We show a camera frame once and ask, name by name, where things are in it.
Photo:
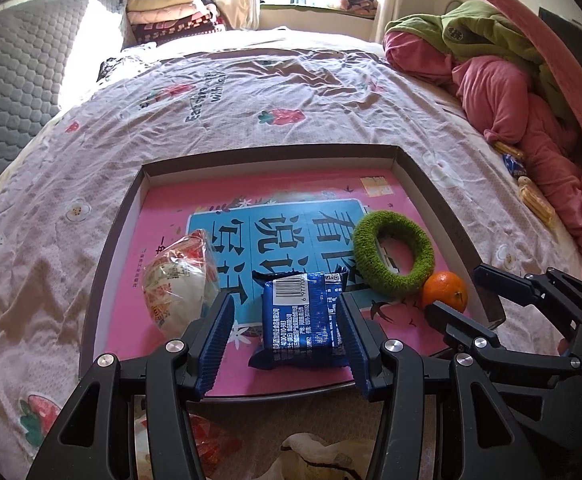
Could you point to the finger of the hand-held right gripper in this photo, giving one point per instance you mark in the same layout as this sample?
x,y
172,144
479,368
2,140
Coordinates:
x,y
501,280
451,320

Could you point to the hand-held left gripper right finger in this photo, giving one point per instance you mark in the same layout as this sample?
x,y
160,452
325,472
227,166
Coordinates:
x,y
353,345

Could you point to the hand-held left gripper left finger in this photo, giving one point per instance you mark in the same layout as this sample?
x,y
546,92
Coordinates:
x,y
216,345

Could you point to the orange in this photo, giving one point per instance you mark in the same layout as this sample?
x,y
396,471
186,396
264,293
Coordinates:
x,y
446,287

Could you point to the bun with red label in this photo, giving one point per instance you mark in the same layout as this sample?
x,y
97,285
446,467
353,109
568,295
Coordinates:
x,y
176,280
211,440

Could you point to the green fuzzy scrunchie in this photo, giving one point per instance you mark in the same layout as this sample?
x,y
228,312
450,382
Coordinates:
x,y
371,260

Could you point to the brown cardboard box tray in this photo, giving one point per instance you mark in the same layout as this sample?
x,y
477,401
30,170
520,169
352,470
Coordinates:
x,y
111,270

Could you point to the person's right hand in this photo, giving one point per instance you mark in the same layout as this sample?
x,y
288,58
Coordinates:
x,y
563,346

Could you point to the yellow snack packet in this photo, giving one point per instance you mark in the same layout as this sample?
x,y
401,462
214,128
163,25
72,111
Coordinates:
x,y
536,202
508,150

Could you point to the small blue snack packet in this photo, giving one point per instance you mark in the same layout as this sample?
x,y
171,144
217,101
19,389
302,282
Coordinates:
x,y
513,164

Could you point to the pink quilt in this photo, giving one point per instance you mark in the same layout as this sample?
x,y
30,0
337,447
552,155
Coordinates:
x,y
496,90

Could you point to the pink padded mat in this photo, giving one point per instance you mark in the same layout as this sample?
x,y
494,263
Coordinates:
x,y
571,85

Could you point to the black television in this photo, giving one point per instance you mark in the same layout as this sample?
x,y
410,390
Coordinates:
x,y
571,45

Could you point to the green blanket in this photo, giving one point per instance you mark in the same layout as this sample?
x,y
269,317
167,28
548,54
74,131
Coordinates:
x,y
471,25

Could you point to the strawberry printed bedsheet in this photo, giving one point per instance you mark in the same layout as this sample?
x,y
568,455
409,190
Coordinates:
x,y
271,85

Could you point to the black and white patterned pillow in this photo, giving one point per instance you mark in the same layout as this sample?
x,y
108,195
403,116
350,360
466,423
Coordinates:
x,y
121,65

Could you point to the patterned folded blanket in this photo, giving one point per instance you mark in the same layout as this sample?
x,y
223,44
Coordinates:
x,y
360,3

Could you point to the stack of folded blankets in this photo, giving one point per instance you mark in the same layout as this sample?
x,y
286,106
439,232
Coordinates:
x,y
171,15

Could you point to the grey quilted headboard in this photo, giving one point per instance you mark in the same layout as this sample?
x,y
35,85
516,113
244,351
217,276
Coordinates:
x,y
21,70

